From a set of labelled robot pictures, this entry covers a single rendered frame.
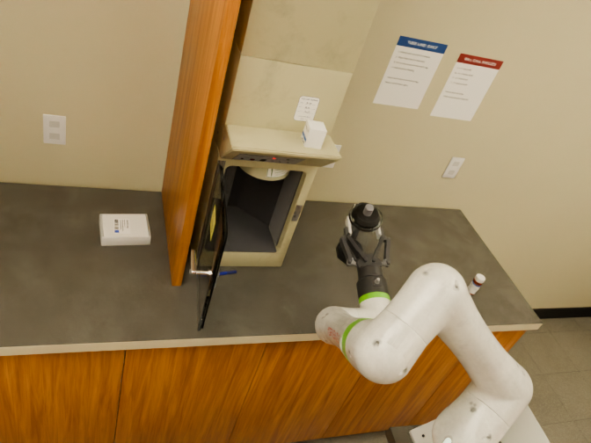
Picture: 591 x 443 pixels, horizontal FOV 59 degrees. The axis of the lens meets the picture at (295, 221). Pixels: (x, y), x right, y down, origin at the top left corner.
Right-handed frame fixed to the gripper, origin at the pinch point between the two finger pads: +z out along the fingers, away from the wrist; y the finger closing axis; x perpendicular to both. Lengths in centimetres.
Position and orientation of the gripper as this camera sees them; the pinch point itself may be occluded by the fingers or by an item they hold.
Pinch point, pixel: (362, 225)
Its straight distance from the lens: 169.6
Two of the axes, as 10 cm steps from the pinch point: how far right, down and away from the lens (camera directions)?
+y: -9.9, -0.4, -1.6
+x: -1.5, 5.5, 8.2
